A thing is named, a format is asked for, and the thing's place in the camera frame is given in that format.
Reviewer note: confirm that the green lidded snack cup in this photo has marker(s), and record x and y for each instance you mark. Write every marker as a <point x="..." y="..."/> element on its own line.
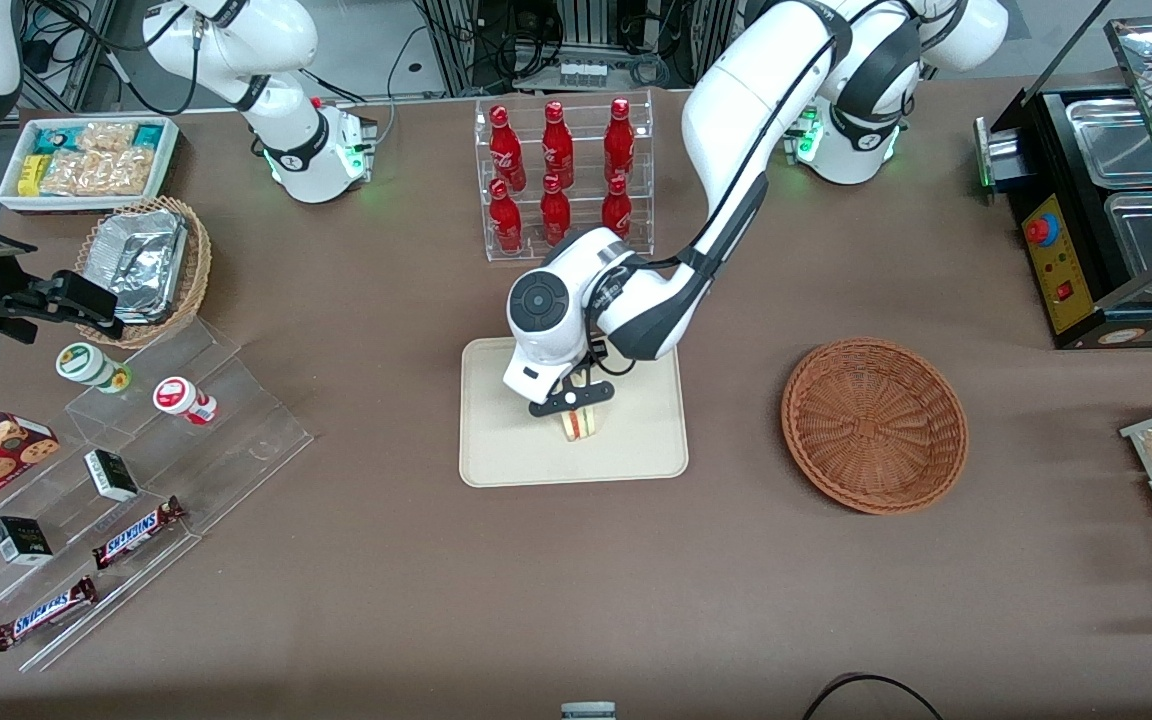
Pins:
<point x="81" y="362"/>

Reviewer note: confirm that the teal snack packet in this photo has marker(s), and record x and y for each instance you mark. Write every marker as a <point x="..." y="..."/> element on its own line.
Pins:
<point x="54" y="140"/>
<point x="148" y="135"/>

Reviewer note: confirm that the red cola bottle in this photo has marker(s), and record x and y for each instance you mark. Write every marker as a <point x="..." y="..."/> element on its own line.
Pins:
<point x="504" y="150"/>
<point x="554" y="210"/>
<point x="557" y="145"/>
<point x="617" y="205"/>
<point x="619" y="140"/>
<point x="506" y="215"/>

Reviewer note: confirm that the brown round wicker basket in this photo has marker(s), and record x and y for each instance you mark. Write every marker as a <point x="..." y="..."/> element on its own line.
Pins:
<point x="876" y="430"/>

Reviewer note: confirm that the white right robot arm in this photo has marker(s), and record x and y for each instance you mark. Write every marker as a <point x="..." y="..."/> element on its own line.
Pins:
<point x="286" y="100"/>

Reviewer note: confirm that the triangle sandwich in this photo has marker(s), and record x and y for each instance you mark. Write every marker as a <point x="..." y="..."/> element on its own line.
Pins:
<point x="581" y="425"/>

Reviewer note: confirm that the cream plastic tray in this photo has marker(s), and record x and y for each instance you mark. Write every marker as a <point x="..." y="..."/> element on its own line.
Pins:
<point x="636" y="440"/>

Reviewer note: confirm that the red lidded snack cup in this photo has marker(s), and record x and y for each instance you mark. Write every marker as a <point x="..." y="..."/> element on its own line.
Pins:
<point x="174" y="393"/>

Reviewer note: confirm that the aluminium frame rack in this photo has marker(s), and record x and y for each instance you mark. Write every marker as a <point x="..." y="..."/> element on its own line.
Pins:
<point x="456" y="50"/>

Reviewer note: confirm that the clear acrylic bottle rack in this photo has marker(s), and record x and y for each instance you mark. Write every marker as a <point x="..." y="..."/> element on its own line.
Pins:
<point x="532" y="130"/>

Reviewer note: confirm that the small black carton box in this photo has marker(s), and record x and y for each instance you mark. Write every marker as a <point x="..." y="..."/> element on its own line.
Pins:
<point x="21" y="540"/>
<point x="111" y="475"/>

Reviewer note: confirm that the white power strip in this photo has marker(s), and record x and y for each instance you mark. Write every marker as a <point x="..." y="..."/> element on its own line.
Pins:
<point x="584" y="73"/>

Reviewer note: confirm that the brown Snickers bar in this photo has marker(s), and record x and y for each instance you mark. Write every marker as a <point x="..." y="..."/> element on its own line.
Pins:
<point x="44" y="613"/>
<point x="138" y="533"/>

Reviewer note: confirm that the silver foil packets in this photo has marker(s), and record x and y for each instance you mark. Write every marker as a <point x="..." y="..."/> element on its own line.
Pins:
<point x="141" y="265"/>

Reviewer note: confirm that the white rectangular snack container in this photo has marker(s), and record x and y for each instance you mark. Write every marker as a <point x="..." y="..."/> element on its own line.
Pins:
<point x="56" y="203"/>

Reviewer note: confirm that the black food warmer appliance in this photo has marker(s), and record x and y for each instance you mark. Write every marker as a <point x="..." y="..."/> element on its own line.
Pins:
<point x="1056" y="250"/>

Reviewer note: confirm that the yellow snack packet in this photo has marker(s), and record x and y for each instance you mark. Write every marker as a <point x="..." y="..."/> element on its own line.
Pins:
<point x="31" y="175"/>

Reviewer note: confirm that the small grey device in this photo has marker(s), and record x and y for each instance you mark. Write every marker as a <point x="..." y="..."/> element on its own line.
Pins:
<point x="588" y="711"/>

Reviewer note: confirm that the tan wicker basket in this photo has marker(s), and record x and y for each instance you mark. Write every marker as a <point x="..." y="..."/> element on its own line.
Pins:
<point x="196" y="270"/>

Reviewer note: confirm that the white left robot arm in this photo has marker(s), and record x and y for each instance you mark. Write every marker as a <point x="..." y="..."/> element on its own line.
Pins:
<point x="756" y="100"/>

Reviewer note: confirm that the clear acrylic stepped shelf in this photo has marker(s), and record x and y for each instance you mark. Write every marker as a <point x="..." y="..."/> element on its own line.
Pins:
<point x="236" y="440"/>

